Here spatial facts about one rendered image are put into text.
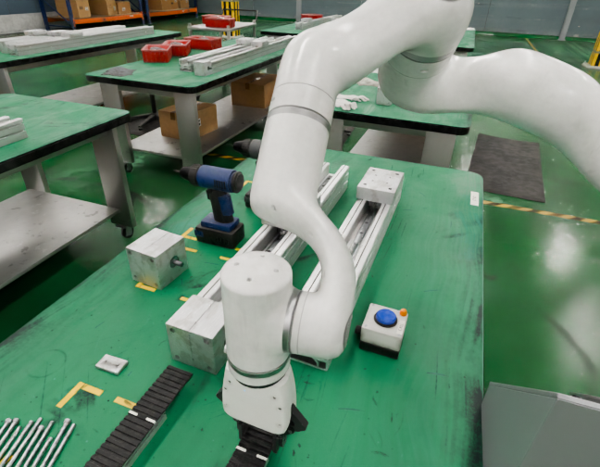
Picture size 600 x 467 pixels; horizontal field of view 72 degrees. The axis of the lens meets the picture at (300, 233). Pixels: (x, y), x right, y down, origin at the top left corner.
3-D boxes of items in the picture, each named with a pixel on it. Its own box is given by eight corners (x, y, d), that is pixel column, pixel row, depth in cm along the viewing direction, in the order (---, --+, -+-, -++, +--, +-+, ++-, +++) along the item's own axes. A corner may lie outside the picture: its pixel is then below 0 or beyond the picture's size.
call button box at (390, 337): (397, 360, 83) (402, 337, 79) (350, 346, 86) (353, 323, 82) (404, 333, 89) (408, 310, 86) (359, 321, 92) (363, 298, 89)
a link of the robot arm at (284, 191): (380, 148, 60) (345, 362, 53) (274, 136, 63) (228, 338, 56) (382, 114, 52) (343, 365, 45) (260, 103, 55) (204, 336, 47)
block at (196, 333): (227, 379, 78) (224, 343, 73) (171, 359, 81) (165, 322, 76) (250, 346, 85) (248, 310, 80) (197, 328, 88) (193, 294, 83)
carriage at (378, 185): (391, 213, 122) (394, 193, 118) (355, 206, 125) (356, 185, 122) (400, 192, 135) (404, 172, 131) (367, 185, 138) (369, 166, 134)
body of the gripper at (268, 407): (211, 367, 55) (218, 419, 61) (282, 393, 52) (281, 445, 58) (239, 329, 61) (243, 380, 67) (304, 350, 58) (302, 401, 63)
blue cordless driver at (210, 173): (237, 251, 113) (232, 177, 102) (174, 236, 119) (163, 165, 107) (249, 237, 119) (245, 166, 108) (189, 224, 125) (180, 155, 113)
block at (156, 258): (168, 293, 98) (163, 260, 93) (132, 279, 102) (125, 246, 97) (195, 271, 106) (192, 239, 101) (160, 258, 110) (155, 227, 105)
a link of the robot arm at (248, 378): (211, 359, 53) (213, 375, 55) (274, 382, 50) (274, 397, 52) (243, 317, 60) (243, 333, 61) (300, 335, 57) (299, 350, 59)
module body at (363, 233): (327, 371, 80) (330, 339, 75) (280, 355, 83) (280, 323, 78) (400, 198, 144) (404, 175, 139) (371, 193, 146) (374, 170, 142)
